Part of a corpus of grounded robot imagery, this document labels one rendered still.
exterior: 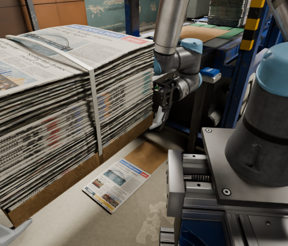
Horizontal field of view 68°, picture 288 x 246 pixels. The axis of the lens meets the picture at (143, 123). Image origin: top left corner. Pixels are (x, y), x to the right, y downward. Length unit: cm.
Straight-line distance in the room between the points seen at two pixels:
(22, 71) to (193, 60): 54
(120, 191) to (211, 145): 100
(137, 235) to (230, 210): 83
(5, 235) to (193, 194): 35
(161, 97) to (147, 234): 85
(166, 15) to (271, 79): 33
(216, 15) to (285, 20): 165
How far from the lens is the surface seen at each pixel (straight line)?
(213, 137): 55
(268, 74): 40
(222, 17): 217
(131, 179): 150
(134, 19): 175
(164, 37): 65
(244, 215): 54
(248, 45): 131
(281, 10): 56
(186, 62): 75
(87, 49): 46
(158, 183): 150
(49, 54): 46
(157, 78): 90
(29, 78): 35
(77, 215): 141
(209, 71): 123
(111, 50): 44
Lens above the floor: 114
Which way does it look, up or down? 34 degrees down
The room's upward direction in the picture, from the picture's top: straight up
